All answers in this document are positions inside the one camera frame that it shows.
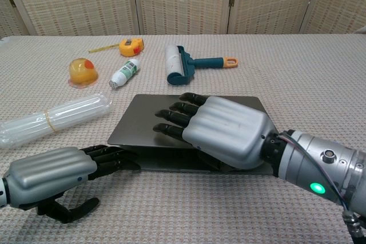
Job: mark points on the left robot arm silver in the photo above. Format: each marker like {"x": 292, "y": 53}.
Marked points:
{"x": 2, "y": 192}

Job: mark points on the beige woven tablecloth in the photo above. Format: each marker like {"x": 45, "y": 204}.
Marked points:
{"x": 308, "y": 84}

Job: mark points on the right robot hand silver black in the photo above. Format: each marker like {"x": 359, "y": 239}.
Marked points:
{"x": 228, "y": 129}

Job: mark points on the yellow jelly cup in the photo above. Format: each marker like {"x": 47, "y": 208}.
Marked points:
{"x": 83, "y": 72}

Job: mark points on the woven bamboo screen panel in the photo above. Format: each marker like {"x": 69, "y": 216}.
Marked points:
{"x": 11, "y": 18}
{"x": 343, "y": 1}
{"x": 183, "y": 1}
{"x": 274, "y": 1}
{"x": 80, "y": 1}

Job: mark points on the orange tape measure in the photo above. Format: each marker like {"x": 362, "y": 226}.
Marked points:
{"x": 130, "y": 47}

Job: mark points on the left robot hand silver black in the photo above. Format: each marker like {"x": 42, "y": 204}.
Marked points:
{"x": 48, "y": 169}

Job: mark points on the white green plastic bottle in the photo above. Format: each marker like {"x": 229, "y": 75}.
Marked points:
{"x": 125, "y": 72}

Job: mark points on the bundle of clear glue sticks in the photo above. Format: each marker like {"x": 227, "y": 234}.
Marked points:
{"x": 65, "y": 115}

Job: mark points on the grey laptop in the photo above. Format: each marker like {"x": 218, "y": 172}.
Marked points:
{"x": 137, "y": 127}

